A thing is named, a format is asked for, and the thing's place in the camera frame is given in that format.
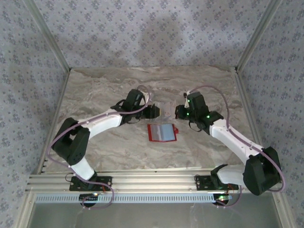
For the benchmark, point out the pink credit card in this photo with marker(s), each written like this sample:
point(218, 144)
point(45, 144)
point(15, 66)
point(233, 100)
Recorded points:
point(168, 109)

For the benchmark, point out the red card holder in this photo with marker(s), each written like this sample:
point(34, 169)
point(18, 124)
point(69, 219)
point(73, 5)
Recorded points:
point(162, 133)

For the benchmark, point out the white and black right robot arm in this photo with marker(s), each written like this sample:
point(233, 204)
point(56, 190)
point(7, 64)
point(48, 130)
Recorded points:
point(228, 137)

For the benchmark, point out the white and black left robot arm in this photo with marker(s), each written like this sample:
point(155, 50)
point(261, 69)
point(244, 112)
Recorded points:
point(102, 122)

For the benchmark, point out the black right control board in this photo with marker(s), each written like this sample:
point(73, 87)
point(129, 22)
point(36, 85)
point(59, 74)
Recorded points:
point(221, 199)

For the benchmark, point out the black control board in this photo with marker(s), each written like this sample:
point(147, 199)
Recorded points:
point(89, 199)
point(221, 199)

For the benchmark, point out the black left control board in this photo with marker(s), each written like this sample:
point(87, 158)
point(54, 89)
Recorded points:
point(89, 199)

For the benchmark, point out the aluminium table side rail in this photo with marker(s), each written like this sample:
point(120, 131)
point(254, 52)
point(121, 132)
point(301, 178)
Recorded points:
point(53, 123)
point(251, 118)

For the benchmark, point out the aluminium mounting rail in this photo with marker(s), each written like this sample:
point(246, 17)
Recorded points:
point(152, 181)

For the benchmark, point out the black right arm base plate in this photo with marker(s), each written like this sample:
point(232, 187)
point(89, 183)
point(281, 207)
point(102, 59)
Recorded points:
point(202, 183)

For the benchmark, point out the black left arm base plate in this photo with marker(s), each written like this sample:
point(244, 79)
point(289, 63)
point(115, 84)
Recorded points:
point(104, 181)

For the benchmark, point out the aluminium frame post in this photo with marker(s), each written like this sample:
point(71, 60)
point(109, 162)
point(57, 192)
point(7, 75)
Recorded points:
point(257, 38)
point(50, 38)

